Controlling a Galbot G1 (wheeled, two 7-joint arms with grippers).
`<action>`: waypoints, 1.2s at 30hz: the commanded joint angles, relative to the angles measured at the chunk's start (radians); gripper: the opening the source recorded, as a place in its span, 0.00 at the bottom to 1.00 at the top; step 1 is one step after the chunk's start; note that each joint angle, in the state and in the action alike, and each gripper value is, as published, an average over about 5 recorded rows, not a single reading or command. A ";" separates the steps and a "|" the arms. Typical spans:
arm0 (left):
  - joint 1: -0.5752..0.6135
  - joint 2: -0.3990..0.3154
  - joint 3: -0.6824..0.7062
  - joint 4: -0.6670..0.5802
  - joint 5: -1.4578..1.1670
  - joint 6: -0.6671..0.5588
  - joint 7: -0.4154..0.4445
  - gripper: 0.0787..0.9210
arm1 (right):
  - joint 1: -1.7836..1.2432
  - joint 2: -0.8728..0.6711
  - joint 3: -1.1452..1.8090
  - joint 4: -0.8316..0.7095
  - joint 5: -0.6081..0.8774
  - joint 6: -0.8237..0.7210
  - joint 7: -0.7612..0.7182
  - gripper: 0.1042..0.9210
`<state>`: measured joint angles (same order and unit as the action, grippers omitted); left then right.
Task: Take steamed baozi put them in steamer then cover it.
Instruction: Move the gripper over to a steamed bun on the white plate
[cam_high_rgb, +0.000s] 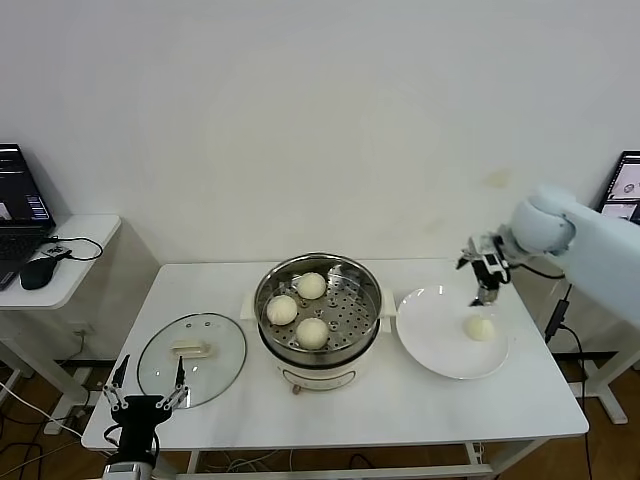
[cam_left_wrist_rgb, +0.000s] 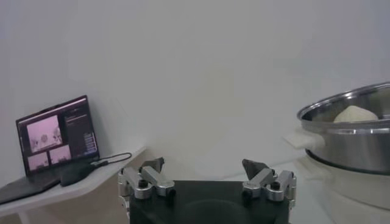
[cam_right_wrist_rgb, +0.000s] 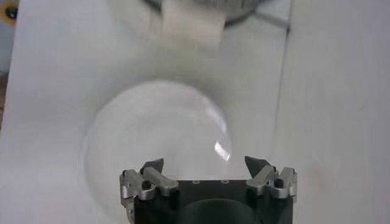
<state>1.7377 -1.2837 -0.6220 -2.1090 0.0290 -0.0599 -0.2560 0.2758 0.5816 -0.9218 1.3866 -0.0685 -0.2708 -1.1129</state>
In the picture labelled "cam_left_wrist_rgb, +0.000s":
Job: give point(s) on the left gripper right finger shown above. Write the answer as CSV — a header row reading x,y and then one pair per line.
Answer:
x,y
259,179

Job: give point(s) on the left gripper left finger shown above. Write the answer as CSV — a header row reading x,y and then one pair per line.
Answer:
x,y
152,178

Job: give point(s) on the white steamed baozi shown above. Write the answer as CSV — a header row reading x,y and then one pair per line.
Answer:
x,y
355,115

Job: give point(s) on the perforated steel steamer basket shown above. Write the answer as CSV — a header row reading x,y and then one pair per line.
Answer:
x,y
350,146

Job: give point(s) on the white side table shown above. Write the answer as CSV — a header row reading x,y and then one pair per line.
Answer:
x,y
91,182

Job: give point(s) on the black computer mouse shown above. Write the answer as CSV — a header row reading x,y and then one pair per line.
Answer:
x,y
76,175

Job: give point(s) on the cream electric cooker pot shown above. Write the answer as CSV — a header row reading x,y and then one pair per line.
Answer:
x,y
350,194

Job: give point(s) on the open black laptop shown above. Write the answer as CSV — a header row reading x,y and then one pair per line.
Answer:
x,y
58,134

